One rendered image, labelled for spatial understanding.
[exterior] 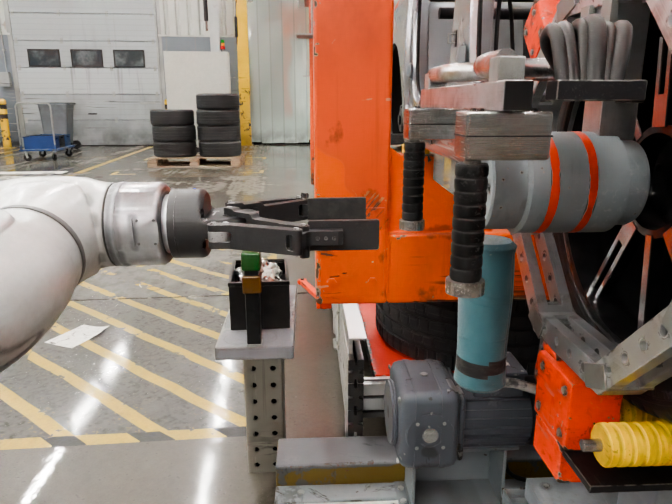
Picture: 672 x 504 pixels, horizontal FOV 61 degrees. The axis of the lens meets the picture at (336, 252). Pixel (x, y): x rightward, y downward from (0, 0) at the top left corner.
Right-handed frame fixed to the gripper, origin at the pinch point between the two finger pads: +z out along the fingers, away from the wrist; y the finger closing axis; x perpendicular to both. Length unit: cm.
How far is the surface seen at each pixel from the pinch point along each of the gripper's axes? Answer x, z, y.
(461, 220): 0.1, 10.9, 1.3
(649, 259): -9.5, 43.1, -15.3
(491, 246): -9.7, 23.2, -25.1
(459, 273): -5.8, 11.0, 1.5
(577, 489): -61, 46, -33
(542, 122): 10.5, 18.5, 2.5
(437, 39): 44, 64, -260
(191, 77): 57, -228, -1098
